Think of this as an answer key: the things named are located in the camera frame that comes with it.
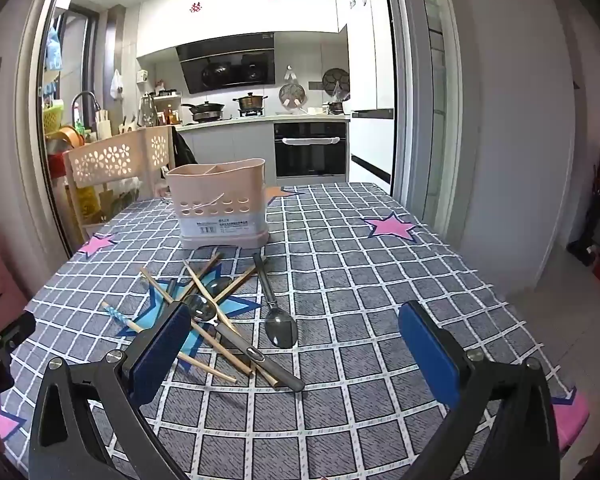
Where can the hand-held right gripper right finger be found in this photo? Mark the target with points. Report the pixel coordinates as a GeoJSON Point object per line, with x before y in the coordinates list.
{"type": "Point", "coordinates": [427, 355]}

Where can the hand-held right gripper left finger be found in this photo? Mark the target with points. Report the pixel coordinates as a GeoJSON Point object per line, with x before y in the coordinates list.
{"type": "Point", "coordinates": [160, 355]}

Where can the blue patterned wooden chopstick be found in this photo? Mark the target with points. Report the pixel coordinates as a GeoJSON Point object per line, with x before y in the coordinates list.
{"type": "Point", "coordinates": [114, 312]}

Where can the pink plastic utensil holder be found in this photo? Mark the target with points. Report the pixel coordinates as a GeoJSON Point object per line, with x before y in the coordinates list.
{"type": "Point", "coordinates": [220, 195]}

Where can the grey checked star tablecloth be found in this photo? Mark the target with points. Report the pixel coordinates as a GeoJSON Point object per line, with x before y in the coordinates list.
{"type": "Point", "coordinates": [380, 310]}

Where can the red basin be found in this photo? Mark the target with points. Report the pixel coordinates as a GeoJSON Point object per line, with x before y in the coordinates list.
{"type": "Point", "coordinates": [56, 164]}

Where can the beige flower-cutout storage cart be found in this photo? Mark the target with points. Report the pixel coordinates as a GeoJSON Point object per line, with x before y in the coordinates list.
{"type": "Point", "coordinates": [105, 160]}

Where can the orange bowl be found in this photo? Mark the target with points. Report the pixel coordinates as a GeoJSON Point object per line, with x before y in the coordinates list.
{"type": "Point", "coordinates": [70, 136]}

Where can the green plastic basket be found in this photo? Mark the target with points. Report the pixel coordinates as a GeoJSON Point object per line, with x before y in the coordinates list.
{"type": "Point", "coordinates": [54, 117]}

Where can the dark hanging jacket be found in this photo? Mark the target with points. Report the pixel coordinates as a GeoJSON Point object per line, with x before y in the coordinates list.
{"type": "Point", "coordinates": [184, 150]}

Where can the knife block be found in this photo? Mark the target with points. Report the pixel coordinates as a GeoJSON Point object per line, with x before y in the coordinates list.
{"type": "Point", "coordinates": [103, 125]}

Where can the kitchen faucet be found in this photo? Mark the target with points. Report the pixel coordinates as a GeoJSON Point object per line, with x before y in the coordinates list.
{"type": "Point", "coordinates": [80, 96]}

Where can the black built-in oven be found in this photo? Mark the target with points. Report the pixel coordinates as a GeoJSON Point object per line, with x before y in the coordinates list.
{"type": "Point", "coordinates": [310, 160]}

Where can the glass kettle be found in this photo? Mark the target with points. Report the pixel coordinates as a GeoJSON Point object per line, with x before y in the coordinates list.
{"type": "Point", "coordinates": [148, 112]}

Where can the sliding glass door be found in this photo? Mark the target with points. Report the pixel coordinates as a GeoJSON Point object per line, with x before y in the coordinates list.
{"type": "Point", "coordinates": [420, 110]}

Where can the white hanging plastic bag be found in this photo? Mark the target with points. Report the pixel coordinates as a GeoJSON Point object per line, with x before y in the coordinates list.
{"type": "Point", "coordinates": [116, 87]}

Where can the black wok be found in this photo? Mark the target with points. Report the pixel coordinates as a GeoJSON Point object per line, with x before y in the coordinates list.
{"type": "Point", "coordinates": [205, 110]}

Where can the white kitchen counter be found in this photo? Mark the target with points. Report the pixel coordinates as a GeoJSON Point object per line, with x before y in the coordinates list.
{"type": "Point", "coordinates": [260, 120]}

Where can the blue hanging towel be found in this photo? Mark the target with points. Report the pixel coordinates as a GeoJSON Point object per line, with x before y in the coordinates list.
{"type": "Point", "coordinates": [54, 47]}

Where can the small metal saucepan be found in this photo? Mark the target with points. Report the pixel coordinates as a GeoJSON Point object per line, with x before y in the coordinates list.
{"type": "Point", "coordinates": [337, 107]}

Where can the metal cooking pot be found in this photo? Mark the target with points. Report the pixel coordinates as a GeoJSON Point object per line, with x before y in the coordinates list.
{"type": "Point", "coordinates": [250, 102]}

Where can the black range hood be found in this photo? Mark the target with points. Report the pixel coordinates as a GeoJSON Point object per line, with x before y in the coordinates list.
{"type": "Point", "coordinates": [225, 67]}

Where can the white refrigerator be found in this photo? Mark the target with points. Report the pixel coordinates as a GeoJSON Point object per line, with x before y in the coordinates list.
{"type": "Point", "coordinates": [367, 60]}

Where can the white upper cabinets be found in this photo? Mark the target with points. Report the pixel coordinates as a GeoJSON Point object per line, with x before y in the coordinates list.
{"type": "Point", "coordinates": [240, 15]}

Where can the red wall decal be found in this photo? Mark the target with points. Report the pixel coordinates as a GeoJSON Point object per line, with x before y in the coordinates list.
{"type": "Point", "coordinates": [196, 7]}

